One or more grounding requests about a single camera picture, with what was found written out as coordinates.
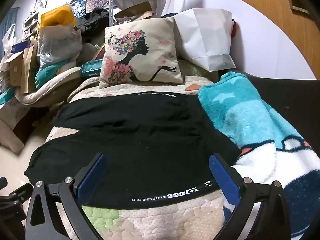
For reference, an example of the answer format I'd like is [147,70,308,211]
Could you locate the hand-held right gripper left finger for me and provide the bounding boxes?
[26,152,108,240]

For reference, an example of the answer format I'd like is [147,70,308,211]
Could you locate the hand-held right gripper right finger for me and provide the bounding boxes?
[209,153,292,240]

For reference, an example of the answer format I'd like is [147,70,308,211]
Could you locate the black pants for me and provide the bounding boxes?
[24,92,242,203]

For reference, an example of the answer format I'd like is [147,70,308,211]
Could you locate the teal and white fleece blanket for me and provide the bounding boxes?
[198,72,320,240]

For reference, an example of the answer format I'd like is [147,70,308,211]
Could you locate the quilted heart-print bedspread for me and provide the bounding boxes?
[45,76,240,240]

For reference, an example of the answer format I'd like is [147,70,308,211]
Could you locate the beige patterned mattress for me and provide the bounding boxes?
[0,97,68,154]

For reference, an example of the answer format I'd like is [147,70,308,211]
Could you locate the beige padded mat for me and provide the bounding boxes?
[15,66,83,104]

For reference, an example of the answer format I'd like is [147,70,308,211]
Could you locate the teal wipes packet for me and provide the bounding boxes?
[80,59,103,78]

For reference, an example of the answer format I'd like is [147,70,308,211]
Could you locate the teal diaper pack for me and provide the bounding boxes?
[35,60,69,89]

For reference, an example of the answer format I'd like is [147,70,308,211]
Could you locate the floral silhouette print cushion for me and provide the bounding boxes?
[99,17,185,89]

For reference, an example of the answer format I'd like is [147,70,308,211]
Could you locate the brown paper bag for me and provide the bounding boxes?
[21,44,38,94]

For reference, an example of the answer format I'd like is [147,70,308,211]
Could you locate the brown cardboard box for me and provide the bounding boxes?
[0,52,25,87]

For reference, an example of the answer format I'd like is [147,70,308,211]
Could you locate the clear plastic bag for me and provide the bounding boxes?
[37,26,83,68]

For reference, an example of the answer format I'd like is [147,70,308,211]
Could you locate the white paper bag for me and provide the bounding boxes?
[172,9,237,72]

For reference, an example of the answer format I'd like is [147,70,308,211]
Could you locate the blue box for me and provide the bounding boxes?
[11,41,32,53]

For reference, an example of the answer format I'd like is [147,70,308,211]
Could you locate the black bag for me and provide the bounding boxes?
[75,8,117,43]

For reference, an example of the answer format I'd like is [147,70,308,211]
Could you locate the white plastic bag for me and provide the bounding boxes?
[2,24,18,53]

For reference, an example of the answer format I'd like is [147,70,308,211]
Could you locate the white shelf unit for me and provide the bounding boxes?
[24,12,40,38]

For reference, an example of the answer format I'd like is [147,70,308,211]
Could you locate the yellow bag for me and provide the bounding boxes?
[40,5,77,28]

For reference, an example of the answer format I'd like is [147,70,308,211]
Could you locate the wooden wardrobe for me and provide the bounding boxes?
[172,0,320,80]

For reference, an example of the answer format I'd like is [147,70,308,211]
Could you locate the flat cardboard piece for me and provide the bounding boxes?
[114,1,160,18]

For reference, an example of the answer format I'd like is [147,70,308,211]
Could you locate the blue curtain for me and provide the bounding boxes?
[0,7,19,32]

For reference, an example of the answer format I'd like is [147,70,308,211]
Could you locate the small dark wall poster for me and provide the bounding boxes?
[71,0,87,14]

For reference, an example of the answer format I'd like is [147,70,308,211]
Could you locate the large purple wall poster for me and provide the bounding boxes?
[86,0,111,13]

